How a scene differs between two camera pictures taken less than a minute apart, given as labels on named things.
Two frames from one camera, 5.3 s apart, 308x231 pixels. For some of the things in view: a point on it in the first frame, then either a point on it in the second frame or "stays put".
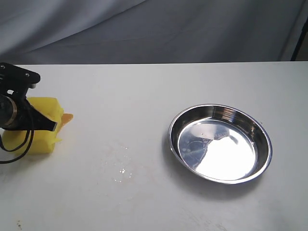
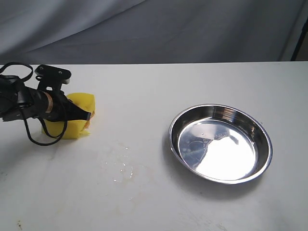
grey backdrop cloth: [57, 32] stays put
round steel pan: [220, 143] stays put
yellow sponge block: [43, 141] → [71, 129]
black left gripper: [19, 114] → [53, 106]
